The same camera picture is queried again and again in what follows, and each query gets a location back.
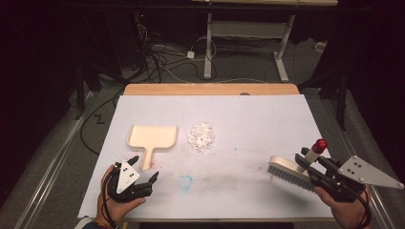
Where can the person's left hand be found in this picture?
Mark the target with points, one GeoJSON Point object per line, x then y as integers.
{"type": "Point", "coordinates": [111, 210]}

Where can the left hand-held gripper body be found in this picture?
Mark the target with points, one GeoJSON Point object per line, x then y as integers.
{"type": "Point", "coordinates": [127, 178]}

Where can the white box on floor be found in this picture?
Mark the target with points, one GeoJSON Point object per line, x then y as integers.
{"type": "Point", "coordinates": [320, 47]}

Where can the cream brush with red tip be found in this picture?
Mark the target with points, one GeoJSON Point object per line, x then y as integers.
{"type": "Point", "coordinates": [283, 165]}

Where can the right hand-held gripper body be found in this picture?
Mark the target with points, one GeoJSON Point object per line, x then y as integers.
{"type": "Point", "coordinates": [366, 173]}

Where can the white table cover sheet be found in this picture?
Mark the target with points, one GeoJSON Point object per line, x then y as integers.
{"type": "Point", "coordinates": [242, 127]}

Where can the wooden table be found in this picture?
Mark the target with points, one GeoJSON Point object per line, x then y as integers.
{"type": "Point", "coordinates": [207, 89]}

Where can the pile of white paper scraps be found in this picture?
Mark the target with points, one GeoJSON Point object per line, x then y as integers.
{"type": "Point", "coordinates": [200, 136]}

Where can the cream dustpan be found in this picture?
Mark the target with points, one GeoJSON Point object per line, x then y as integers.
{"type": "Point", "coordinates": [153, 138]}

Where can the person's right hand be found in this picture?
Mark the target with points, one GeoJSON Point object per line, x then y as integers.
{"type": "Point", "coordinates": [347, 213]}

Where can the white power adapter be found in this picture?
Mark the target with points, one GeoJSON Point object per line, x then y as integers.
{"type": "Point", "coordinates": [190, 54]}

